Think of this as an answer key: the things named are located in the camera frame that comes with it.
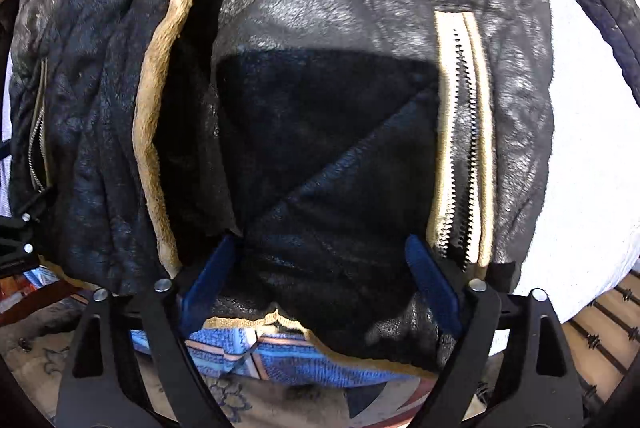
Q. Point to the blue patterned blanket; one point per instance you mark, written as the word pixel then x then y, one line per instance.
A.
pixel 295 358

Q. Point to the white bed sheet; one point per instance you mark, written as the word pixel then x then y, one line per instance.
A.
pixel 585 148

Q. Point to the black leather jacket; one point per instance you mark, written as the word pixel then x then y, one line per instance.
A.
pixel 320 98

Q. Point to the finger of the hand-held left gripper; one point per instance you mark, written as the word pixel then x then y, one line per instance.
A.
pixel 20 235

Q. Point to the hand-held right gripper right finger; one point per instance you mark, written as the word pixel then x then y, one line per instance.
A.
pixel 434 272

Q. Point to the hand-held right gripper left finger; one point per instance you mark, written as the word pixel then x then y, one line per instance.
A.
pixel 212 269

